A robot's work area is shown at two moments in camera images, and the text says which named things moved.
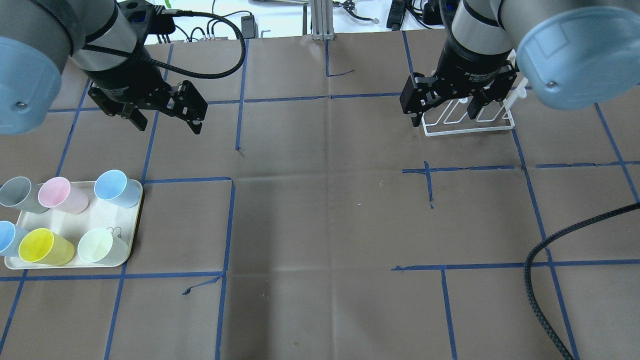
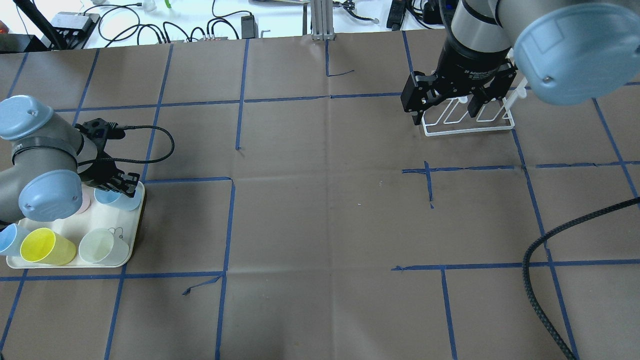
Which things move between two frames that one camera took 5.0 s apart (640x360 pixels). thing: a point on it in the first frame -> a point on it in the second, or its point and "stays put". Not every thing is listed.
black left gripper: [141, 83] -> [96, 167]
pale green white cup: [99, 246] stays put
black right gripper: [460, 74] stays put
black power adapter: [249, 28] stays put
